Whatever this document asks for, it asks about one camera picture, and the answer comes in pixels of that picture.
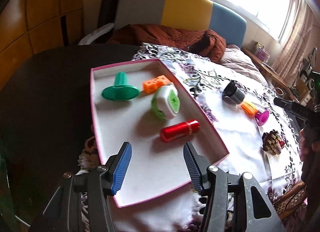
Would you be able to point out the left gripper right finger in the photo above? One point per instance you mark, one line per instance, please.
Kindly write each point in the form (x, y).
(197, 167)

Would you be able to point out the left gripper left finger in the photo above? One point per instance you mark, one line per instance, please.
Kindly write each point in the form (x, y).
(117, 167)

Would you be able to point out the red metal capsule tube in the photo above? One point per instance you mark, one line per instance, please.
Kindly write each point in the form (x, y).
(180, 130)

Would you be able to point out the brown wooden massage comb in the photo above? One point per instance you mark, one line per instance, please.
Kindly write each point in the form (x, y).
(272, 142)

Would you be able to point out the magenta plastic funnel toy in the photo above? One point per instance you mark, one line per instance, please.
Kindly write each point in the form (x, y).
(261, 117)

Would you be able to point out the orange plastic clip toy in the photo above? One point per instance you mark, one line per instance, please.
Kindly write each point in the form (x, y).
(249, 108)

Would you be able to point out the green white square container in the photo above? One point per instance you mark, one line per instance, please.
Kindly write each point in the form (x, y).
(166, 103)

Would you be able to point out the dark grey cylindrical jar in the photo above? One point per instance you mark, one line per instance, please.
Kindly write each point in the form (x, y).
(234, 93)

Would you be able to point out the green plastic stamp mold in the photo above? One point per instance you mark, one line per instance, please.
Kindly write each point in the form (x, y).
(120, 90)

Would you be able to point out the orange perforated block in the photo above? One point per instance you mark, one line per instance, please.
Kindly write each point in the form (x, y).
(152, 85)

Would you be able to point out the person right hand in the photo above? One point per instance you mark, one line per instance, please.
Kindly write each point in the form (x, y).
(304, 149)

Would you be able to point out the wooden side shelf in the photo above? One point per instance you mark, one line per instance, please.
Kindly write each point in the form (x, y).
(269, 74)

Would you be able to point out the white embroidered floral tablecloth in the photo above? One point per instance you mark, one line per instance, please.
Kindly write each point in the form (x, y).
(181, 209)

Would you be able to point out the pink window curtain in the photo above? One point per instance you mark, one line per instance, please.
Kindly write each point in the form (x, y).
(299, 23)

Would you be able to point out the pink shallow cardboard box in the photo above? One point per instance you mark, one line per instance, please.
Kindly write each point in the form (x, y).
(156, 168)

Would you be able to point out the purple gift box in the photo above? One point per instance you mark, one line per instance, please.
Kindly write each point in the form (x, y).
(260, 52)

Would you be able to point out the beige pink pillow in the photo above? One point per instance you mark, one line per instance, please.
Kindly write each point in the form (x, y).
(235, 59)

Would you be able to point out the rust brown quilted jacket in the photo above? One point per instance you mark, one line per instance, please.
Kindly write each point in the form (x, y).
(206, 43)

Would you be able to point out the white chair armrest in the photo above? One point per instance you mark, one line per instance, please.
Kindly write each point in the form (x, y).
(91, 37)

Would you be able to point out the grey yellow blue headboard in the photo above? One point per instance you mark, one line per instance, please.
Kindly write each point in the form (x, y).
(184, 14)

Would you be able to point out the black rolled mat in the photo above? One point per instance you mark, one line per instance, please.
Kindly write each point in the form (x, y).
(107, 12)

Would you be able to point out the wooden wardrobe panels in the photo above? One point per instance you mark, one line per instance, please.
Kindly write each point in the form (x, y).
(29, 27)

